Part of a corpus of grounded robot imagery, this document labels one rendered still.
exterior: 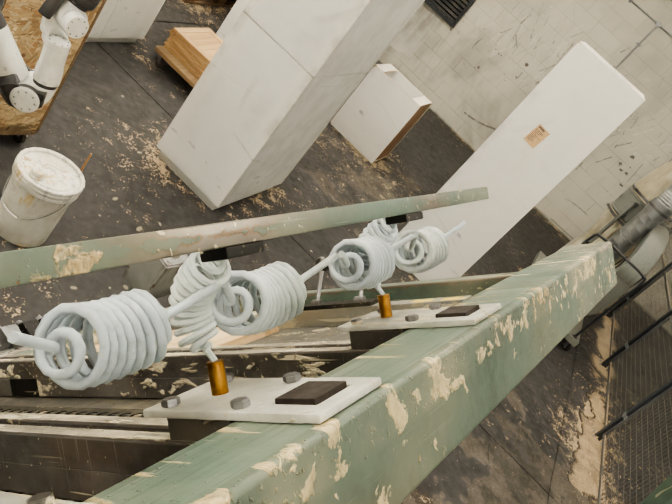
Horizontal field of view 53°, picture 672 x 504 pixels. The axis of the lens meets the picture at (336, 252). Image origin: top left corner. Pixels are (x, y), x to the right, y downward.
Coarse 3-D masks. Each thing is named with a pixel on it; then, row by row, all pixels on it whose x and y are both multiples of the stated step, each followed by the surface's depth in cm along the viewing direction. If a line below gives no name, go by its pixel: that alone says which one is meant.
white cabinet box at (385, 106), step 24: (384, 72) 625; (360, 96) 638; (384, 96) 629; (408, 96) 620; (336, 120) 654; (360, 120) 644; (384, 120) 635; (408, 120) 626; (360, 144) 651; (384, 144) 641
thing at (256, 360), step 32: (384, 224) 85; (352, 320) 87; (384, 320) 87; (416, 320) 83; (448, 320) 80; (480, 320) 80; (224, 352) 103; (256, 352) 99; (288, 352) 95; (320, 352) 92; (352, 352) 90; (0, 384) 133; (32, 384) 128; (128, 384) 114; (160, 384) 110; (192, 384) 106
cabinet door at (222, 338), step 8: (184, 336) 166; (216, 336) 158; (224, 336) 156; (232, 336) 152; (240, 336) 151; (248, 336) 152; (256, 336) 154; (264, 336) 157; (96, 344) 175; (168, 344) 158; (176, 344) 156; (216, 344) 145; (224, 344) 145; (232, 344) 147; (240, 344) 149
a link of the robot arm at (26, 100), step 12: (0, 36) 178; (12, 36) 183; (0, 48) 179; (12, 48) 182; (0, 60) 181; (12, 60) 182; (0, 72) 183; (12, 72) 184; (24, 72) 186; (0, 84) 183; (12, 84) 183; (12, 96) 185; (24, 96) 185; (36, 96) 186; (24, 108) 187; (36, 108) 188
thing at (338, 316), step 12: (408, 300) 150; (432, 300) 145; (444, 300) 142; (456, 300) 140; (312, 312) 160; (324, 312) 158; (336, 312) 156; (348, 312) 154; (360, 312) 153; (288, 324) 164; (300, 324) 162; (312, 324) 160; (324, 324) 158; (336, 324) 156
